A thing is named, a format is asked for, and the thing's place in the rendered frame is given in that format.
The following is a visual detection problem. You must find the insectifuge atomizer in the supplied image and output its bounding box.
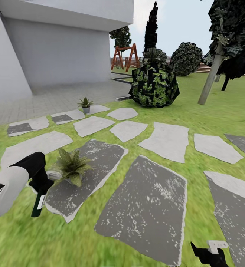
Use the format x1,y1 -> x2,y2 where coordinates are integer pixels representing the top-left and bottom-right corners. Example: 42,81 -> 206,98
31,189 -> 46,217

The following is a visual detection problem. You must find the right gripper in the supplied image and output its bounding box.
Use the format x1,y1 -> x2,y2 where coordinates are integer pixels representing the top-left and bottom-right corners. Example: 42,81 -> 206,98
191,242 -> 226,267

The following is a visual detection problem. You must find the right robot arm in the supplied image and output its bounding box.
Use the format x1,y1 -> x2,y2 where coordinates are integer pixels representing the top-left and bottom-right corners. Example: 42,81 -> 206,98
191,240 -> 228,267

